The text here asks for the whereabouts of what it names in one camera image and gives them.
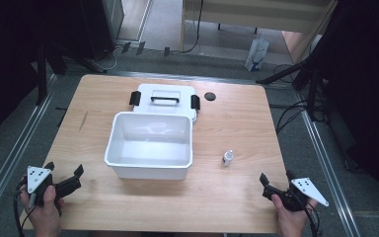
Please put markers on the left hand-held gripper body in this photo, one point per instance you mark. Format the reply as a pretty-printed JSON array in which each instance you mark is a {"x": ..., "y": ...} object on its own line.
[{"x": 36, "y": 177}]

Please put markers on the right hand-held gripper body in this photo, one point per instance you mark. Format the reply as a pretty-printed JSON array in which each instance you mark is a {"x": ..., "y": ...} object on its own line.
[{"x": 304, "y": 192}]

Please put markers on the small white bottle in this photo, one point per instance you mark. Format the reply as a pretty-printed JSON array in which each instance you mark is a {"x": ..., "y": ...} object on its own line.
[{"x": 227, "y": 159}]

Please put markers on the white plastic storage box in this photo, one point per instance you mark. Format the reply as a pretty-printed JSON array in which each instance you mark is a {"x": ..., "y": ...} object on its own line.
[{"x": 151, "y": 148}]

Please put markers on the person's right hand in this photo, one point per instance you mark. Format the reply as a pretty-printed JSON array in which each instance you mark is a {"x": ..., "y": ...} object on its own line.
[{"x": 289, "y": 220}]

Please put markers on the person's left hand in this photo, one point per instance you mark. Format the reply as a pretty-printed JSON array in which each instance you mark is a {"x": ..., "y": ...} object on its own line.
[{"x": 44, "y": 214}]

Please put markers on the black metal stand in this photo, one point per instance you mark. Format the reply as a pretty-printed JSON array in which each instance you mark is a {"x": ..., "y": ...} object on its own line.
[{"x": 41, "y": 75}]

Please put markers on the black tripod stand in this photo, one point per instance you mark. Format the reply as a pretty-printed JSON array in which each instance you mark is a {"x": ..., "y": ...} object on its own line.
[{"x": 306, "y": 69}]

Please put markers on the black round table cap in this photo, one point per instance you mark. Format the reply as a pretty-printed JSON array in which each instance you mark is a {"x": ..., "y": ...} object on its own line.
[{"x": 210, "y": 96}]

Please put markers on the white and blue paper bag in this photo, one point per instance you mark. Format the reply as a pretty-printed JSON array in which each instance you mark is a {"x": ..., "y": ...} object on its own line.
[{"x": 256, "y": 54}]

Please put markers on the dark cabinet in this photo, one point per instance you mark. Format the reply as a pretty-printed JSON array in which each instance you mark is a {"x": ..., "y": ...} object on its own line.
[{"x": 103, "y": 26}]

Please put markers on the metal floor rail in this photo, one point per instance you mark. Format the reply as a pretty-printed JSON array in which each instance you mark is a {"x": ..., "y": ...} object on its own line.
[
  {"x": 329, "y": 171},
  {"x": 16, "y": 144}
]

